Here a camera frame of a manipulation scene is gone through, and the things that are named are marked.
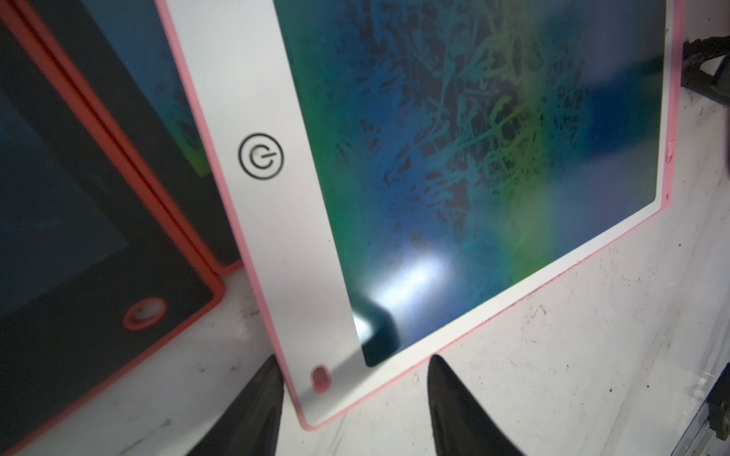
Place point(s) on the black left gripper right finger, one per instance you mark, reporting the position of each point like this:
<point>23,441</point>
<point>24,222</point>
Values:
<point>460,425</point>

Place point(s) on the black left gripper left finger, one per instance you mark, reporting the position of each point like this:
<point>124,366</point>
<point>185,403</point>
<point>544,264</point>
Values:
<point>250,425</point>

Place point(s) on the red writing tablet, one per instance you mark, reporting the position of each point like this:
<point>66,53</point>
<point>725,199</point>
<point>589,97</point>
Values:
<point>95,274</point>
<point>117,54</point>

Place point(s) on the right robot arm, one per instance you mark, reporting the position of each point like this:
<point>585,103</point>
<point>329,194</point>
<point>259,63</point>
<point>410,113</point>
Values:
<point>705,68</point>

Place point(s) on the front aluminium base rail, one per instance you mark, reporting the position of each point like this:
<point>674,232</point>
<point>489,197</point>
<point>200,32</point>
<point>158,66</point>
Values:
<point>708,433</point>

